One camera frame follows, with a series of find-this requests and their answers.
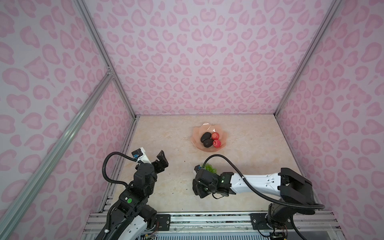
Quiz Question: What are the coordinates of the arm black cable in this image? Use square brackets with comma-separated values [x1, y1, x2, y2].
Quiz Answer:
[202, 154, 326, 210]
[102, 151, 138, 187]

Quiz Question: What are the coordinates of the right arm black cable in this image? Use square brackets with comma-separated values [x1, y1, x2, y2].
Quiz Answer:
[202, 154, 326, 210]

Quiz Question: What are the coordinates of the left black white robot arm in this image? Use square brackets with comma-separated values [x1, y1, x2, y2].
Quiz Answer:
[96, 148, 169, 240]

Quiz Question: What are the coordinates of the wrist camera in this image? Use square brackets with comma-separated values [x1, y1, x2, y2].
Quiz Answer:
[132, 147, 151, 164]
[194, 165, 202, 174]

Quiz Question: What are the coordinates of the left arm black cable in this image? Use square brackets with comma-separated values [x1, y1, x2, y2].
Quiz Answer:
[102, 151, 138, 187]

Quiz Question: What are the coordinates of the dark fake avocado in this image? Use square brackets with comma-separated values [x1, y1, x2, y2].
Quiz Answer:
[200, 132, 211, 143]
[203, 139, 214, 148]

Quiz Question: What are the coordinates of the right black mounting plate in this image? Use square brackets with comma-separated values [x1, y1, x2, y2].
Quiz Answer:
[250, 213, 272, 231]

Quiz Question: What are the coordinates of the left diagonal aluminium strut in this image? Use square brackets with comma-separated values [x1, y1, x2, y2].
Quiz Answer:
[1, 73, 114, 240]

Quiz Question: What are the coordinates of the pink scalloped fruit bowl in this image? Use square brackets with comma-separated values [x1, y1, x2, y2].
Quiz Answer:
[190, 123, 228, 153]

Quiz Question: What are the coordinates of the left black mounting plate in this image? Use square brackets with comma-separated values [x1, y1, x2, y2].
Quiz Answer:
[156, 214, 171, 232]

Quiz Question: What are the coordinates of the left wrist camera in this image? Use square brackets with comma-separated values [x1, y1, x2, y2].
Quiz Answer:
[132, 147, 151, 164]

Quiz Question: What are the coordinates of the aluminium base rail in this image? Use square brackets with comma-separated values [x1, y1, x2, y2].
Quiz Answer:
[80, 195, 343, 240]

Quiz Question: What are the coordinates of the green fake grape bunch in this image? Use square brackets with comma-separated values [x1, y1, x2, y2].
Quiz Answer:
[202, 164, 217, 174]

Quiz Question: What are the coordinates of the red fake apple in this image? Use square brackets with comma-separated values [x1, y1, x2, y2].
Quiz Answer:
[213, 139, 222, 148]
[211, 132, 220, 140]

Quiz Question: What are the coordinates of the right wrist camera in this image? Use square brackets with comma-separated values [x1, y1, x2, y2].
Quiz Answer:
[194, 165, 202, 174]

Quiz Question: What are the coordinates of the black mounting plate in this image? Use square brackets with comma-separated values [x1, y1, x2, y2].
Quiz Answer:
[156, 214, 171, 232]
[250, 213, 272, 231]

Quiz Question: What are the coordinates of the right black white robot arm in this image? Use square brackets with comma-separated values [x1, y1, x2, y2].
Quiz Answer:
[192, 166, 316, 230]

